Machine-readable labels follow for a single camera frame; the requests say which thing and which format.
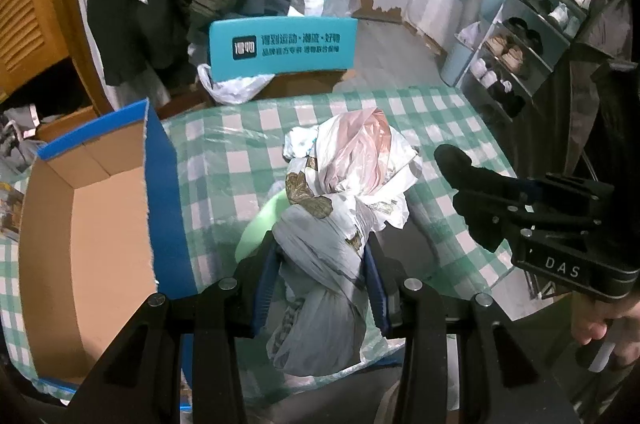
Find white printed plastic bag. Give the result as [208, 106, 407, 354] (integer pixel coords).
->
[265, 124, 426, 377]

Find pink plastic bag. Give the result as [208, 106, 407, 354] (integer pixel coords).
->
[317, 106, 401, 197]

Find grey storage bag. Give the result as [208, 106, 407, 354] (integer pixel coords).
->
[0, 104, 51, 177]

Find teal box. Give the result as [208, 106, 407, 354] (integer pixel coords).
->
[207, 16, 360, 81]

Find green checked tablecloth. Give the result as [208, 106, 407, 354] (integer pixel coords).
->
[0, 84, 516, 410]

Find light green cloth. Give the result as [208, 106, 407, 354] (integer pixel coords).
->
[235, 194, 288, 262]

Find light blue bin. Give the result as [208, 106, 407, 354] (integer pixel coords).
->
[440, 31, 482, 87]

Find clear shoe rack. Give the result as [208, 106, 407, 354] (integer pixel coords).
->
[455, 0, 596, 125]

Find cardboard box with blue edge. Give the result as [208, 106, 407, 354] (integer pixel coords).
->
[17, 99, 193, 410]

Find group of shoes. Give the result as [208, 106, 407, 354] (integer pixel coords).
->
[470, 0, 593, 117]

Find dark coat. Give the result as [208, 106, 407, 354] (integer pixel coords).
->
[505, 0, 640, 320]

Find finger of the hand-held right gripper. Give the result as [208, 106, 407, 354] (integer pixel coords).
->
[451, 191, 531, 253]
[433, 144, 548, 210]

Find louvred wooden wardrobe door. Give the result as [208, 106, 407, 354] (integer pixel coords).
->
[0, 0, 113, 115]

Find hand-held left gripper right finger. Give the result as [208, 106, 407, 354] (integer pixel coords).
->
[362, 239, 581, 424]

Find brown cardboard box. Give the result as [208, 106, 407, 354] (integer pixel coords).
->
[260, 69, 351, 100]

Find person's right hand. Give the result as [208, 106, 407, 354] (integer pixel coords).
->
[570, 289, 640, 350]

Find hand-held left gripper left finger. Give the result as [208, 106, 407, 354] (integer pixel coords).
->
[70, 231, 281, 424]

